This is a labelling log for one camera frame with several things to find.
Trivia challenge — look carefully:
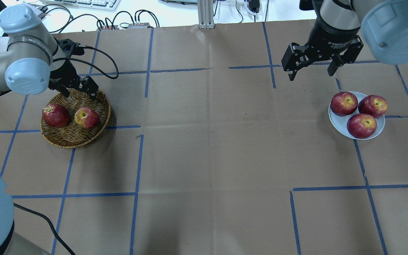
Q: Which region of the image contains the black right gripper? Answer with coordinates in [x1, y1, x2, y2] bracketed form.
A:
[282, 35, 364, 81]

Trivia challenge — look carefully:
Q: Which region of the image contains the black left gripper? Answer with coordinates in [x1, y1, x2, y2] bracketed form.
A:
[48, 58, 99, 100]

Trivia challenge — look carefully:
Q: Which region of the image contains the red yellow apple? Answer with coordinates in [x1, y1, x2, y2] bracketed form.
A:
[74, 107, 100, 129]

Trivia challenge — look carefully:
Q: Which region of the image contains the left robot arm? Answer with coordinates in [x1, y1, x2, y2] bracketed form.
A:
[0, 5, 98, 100]

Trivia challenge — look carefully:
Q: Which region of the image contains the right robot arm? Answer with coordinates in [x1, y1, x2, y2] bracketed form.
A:
[95, 0, 408, 81]

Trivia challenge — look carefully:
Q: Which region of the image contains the dark red apple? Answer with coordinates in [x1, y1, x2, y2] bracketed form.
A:
[42, 104, 71, 127]

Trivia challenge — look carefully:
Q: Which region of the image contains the round wicker basket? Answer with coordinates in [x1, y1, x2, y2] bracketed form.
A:
[40, 89, 112, 149]

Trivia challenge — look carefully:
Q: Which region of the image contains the red apple on plate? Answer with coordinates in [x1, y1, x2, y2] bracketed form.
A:
[346, 113, 378, 139]
[358, 94, 388, 118]
[330, 92, 358, 117]

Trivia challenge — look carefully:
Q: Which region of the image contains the light blue plate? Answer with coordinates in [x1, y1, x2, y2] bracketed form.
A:
[328, 91, 385, 140]

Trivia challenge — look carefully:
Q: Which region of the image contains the white keyboard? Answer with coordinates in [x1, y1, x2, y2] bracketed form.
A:
[40, 0, 122, 11]

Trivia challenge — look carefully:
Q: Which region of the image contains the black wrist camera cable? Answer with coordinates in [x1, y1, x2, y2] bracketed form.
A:
[53, 44, 119, 79]

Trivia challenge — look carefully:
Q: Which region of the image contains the aluminium frame post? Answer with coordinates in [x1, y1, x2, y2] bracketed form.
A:
[197, 0, 215, 29]

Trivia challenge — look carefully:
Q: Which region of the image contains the black right camera cable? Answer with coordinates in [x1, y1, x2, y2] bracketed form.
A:
[13, 203, 76, 255]

